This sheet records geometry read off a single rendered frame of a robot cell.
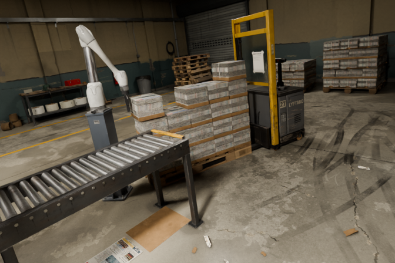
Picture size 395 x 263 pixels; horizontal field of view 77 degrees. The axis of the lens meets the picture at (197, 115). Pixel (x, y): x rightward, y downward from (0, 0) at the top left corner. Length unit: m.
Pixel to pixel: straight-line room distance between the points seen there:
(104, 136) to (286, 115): 2.43
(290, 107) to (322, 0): 5.64
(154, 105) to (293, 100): 2.01
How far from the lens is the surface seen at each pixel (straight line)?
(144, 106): 2.66
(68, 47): 9.34
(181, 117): 2.87
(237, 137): 3.37
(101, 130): 2.74
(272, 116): 3.45
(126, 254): 2.31
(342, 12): 8.74
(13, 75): 8.90
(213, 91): 3.03
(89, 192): 1.66
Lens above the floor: 1.49
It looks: 15 degrees down
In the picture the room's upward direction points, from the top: 7 degrees counter-clockwise
